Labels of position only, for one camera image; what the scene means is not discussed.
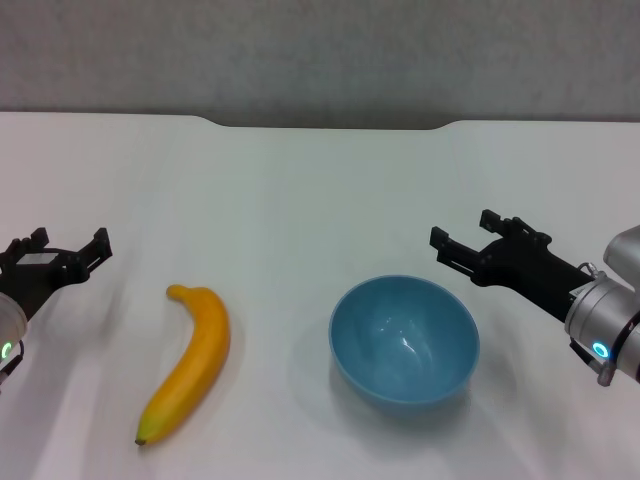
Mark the yellow banana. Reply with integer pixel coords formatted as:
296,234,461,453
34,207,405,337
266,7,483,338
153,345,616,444
134,283,232,447

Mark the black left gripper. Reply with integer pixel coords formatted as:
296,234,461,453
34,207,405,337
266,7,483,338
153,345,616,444
0,227,113,322

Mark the left arm cable with plug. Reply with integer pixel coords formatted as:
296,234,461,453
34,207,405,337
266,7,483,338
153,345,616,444
0,339,26,394

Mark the arm cable with plug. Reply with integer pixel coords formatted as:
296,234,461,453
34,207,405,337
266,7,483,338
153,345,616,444
569,337,617,387
0,339,26,394

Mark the right arm cable with plug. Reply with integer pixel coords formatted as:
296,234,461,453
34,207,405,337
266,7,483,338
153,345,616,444
569,337,617,387

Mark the right wrist camera housing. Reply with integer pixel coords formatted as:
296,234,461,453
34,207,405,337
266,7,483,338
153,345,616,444
602,226,640,287

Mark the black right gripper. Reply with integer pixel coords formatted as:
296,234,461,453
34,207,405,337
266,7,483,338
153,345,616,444
428,208,597,325

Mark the blue bowl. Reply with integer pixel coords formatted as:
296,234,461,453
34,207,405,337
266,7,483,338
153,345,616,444
328,274,482,407

